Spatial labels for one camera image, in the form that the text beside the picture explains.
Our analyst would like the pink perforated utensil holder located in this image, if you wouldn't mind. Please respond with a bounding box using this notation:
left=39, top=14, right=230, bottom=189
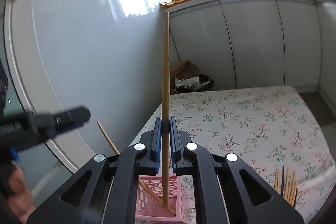
left=135, top=174, right=197, bottom=223

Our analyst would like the floral tablecloth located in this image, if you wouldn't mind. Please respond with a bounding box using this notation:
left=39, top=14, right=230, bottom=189
left=131, top=85, right=333, bottom=224

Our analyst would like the brown paper bag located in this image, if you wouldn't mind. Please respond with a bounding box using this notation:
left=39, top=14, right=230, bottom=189
left=170, top=59, right=200, bottom=88

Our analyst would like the person's left hand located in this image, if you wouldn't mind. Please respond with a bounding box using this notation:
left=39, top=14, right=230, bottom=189
left=6, top=166, right=36, bottom=223

